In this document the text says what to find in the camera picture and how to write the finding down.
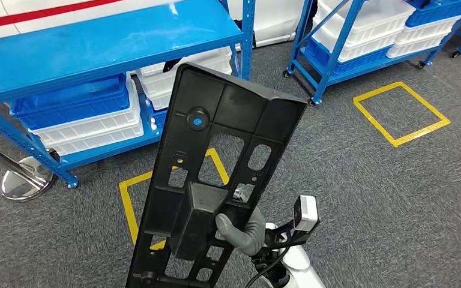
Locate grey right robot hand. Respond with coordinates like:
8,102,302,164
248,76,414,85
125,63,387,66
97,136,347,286
214,190,267,257

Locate black plastic plate frame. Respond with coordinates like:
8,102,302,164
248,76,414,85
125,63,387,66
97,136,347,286
125,61,308,288

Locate white car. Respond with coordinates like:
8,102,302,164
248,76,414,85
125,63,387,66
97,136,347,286
0,0,315,49

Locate red barrier belt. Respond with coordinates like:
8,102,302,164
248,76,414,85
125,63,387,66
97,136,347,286
0,0,124,31

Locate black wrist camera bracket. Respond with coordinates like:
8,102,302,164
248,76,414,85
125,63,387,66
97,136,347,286
263,220,311,250

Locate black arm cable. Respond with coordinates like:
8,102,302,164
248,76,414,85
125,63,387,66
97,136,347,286
244,246,291,288

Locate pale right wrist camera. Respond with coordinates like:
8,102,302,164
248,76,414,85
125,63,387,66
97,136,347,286
292,194,319,233

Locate chrome stanchion post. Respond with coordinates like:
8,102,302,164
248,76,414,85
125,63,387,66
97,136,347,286
0,119,58,203

